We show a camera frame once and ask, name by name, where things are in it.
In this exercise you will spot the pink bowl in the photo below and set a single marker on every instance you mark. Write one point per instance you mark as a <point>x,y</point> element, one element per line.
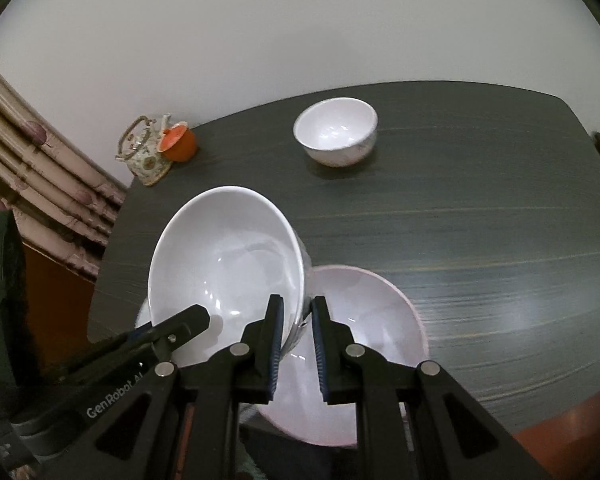
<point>370,320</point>

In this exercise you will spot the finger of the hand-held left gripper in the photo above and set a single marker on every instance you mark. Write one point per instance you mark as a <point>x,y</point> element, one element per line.
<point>180,325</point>

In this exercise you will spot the beige patterned curtain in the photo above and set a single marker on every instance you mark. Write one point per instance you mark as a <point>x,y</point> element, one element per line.
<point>40,175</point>

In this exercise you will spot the white bowl with blue print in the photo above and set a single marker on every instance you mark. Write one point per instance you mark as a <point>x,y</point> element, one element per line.
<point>220,250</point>

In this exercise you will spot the small white bowl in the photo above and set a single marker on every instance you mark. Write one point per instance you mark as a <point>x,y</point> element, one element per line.
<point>335,127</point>

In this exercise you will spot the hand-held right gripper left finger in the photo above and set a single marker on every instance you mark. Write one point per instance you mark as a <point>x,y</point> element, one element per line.
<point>277,340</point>

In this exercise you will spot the floral teapot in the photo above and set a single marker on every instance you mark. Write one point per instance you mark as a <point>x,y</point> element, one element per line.
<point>145,160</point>

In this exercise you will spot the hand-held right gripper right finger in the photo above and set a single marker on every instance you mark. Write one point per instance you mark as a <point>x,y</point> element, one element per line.
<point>319,345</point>

